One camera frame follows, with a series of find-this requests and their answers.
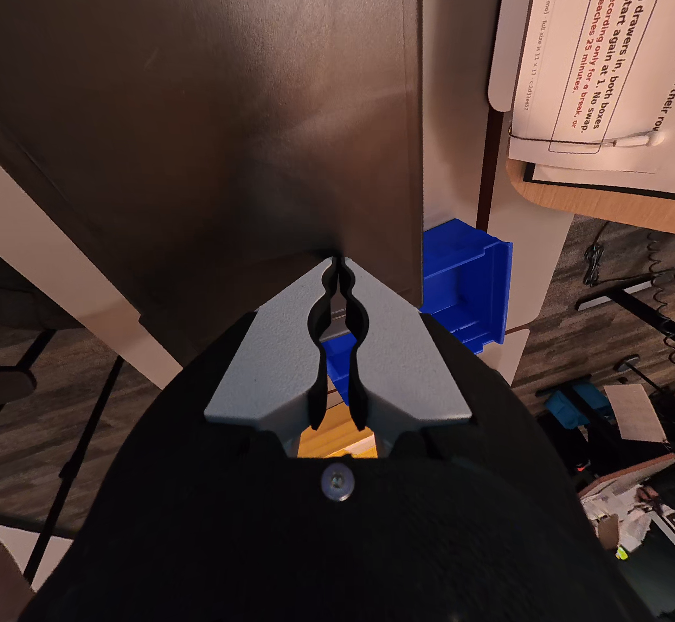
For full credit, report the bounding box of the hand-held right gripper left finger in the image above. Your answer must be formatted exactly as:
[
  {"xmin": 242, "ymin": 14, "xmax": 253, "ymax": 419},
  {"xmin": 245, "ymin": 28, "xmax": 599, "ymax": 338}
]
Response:
[{"xmin": 204, "ymin": 256, "xmax": 338, "ymax": 457}]

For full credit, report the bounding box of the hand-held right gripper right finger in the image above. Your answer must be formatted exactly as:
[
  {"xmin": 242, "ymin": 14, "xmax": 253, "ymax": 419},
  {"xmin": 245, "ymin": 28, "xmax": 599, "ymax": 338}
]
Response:
[{"xmin": 337, "ymin": 256, "xmax": 473, "ymax": 458}]

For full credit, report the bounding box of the black drawer cabinet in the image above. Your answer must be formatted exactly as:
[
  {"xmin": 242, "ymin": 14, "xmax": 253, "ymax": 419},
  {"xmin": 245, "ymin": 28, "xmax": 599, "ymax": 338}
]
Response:
[{"xmin": 0, "ymin": 0, "xmax": 425, "ymax": 370}]

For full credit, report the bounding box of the person's left forearm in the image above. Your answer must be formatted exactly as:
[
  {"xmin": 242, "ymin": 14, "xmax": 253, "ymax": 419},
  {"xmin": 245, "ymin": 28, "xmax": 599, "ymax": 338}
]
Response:
[{"xmin": 0, "ymin": 540, "xmax": 35, "ymax": 622}]

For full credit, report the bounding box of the yellow bin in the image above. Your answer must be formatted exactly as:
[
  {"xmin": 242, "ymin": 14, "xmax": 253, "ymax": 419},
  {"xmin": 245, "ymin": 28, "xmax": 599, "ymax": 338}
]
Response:
[{"xmin": 298, "ymin": 406, "xmax": 378, "ymax": 459}]

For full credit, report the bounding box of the blue plastic bin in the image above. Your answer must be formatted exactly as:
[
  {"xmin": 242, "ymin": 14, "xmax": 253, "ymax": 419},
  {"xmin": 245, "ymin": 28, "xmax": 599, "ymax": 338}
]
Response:
[{"xmin": 322, "ymin": 218, "xmax": 513, "ymax": 406}]

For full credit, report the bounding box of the teal blue floor object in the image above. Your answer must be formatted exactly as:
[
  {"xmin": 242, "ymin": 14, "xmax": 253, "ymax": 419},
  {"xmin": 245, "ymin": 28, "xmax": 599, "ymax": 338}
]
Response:
[{"xmin": 546, "ymin": 379, "xmax": 615, "ymax": 430}]

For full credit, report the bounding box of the thin black stand pole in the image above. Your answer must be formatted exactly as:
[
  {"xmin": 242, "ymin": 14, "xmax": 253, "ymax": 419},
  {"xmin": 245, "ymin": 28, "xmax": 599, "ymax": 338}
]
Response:
[{"xmin": 25, "ymin": 357, "xmax": 126, "ymax": 581}]

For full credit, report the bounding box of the beige paper sheet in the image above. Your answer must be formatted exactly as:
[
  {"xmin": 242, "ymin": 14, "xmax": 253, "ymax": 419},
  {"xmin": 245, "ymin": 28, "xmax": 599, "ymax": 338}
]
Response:
[{"xmin": 604, "ymin": 384, "xmax": 666, "ymax": 443}]

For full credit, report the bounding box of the black table foot bar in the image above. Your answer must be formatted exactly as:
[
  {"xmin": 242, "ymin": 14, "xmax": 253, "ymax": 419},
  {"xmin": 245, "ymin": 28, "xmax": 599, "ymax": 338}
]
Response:
[{"xmin": 575, "ymin": 274, "xmax": 675, "ymax": 338}]

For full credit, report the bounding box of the cardboard box with papers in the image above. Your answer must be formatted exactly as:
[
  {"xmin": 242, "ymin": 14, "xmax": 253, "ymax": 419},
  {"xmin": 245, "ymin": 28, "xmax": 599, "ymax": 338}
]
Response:
[{"xmin": 577, "ymin": 453, "xmax": 675, "ymax": 554}]

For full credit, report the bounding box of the black office chair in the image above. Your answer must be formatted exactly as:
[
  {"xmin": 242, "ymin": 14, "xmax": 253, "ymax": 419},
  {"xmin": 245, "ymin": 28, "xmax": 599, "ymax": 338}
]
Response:
[{"xmin": 0, "ymin": 258, "xmax": 85, "ymax": 406}]

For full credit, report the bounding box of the black-bordered white sheet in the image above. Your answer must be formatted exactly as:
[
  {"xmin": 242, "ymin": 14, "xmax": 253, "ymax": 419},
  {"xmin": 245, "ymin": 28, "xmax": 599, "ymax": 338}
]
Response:
[{"xmin": 522, "ymin": 160, "xmax": 675, "ymax": 200}]

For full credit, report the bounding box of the white rounded panel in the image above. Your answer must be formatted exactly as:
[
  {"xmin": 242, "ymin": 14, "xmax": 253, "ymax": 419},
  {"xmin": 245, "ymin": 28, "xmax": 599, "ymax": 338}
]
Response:
[{"xmin": 488, "ymin": 0, "xmax": 541, "ymax": 112}]

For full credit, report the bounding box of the white instruction sheet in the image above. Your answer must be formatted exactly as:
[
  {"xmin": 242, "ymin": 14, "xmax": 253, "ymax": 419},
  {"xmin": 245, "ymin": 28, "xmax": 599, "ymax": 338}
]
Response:
[{"xmin": 508, "ymin": 0, "xmax": 675, "ymax": 174}]

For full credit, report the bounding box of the black floor cable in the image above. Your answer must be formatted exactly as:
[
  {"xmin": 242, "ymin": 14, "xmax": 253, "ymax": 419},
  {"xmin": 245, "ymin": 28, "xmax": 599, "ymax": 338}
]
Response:
[{"xmin": 584, "ymin": 221, "xmax": 612, "ymax": 285}]

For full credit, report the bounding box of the black coiled cord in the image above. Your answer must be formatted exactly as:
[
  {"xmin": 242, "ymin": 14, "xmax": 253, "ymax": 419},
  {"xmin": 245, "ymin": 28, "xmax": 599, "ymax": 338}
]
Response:
[{"xmin": 646, "ymin": 232, "xmax": 675, "ymax": 364}]

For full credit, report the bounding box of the white clip with black wire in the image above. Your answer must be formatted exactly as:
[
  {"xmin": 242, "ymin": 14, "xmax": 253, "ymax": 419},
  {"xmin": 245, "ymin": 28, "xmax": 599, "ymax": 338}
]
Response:
[{"xmin": 508, "ymin": 126, "xmax": 666, "ymax": 148}]

